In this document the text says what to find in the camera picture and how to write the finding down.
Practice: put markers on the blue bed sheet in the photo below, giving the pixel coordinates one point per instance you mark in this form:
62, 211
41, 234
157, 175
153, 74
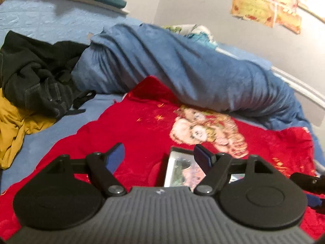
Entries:
52, 21

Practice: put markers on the floral pillow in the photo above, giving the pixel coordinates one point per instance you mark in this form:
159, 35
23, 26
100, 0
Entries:
194, 32

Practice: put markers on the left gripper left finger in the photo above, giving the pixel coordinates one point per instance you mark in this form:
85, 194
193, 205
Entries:
98, 167

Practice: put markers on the black shallow cardboard box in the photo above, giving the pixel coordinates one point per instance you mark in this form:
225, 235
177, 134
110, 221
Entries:
182, 169

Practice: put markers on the blue rolled duvet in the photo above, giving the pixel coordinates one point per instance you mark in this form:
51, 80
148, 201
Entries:
122, 55

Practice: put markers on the yellow garment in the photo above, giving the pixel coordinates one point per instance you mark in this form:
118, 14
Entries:
15, 124

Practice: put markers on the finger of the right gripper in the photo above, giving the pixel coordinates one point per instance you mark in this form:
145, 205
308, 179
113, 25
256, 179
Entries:
309, 183

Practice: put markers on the black clothing pile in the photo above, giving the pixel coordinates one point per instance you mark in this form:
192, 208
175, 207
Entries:
37, 76

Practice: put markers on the red embroidered blanket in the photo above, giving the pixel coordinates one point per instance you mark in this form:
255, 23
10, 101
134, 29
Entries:
262, 205

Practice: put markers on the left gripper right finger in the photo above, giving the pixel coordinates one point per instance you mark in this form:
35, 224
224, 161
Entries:
218, 169

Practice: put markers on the yellow red wall poster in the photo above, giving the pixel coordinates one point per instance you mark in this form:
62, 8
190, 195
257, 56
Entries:
269, 13

